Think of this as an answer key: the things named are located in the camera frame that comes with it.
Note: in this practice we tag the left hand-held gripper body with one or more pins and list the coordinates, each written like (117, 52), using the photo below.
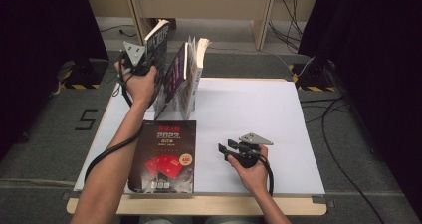
(136, 56)

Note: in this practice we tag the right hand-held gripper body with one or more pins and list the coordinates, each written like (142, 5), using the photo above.
(249, 154)

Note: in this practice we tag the purple magazine blue spine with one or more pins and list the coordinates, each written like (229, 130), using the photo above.
(175, 74)

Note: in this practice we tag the clear acrylic book rack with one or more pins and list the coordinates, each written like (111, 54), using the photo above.
(170, 106)

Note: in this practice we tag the thick white book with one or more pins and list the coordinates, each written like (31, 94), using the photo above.
(194, 81)

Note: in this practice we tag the black and red book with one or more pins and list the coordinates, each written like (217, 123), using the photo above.
(162, 157)

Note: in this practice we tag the person's right hand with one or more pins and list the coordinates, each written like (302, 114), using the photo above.
(253, 179)

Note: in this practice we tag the person's left hand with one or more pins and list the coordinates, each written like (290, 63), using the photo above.
(141, 88)

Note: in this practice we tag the stand base with hazard tape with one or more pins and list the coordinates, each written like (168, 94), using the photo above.
(83, 74)
(315, 78)

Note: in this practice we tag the black curtain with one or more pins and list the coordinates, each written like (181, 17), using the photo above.
(375, 68)
(43, 51)

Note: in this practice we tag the beige wooden desk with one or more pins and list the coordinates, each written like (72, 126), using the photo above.
(232, 5)

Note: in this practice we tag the grey table bracket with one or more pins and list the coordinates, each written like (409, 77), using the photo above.
(68, 195)
(323, 201)

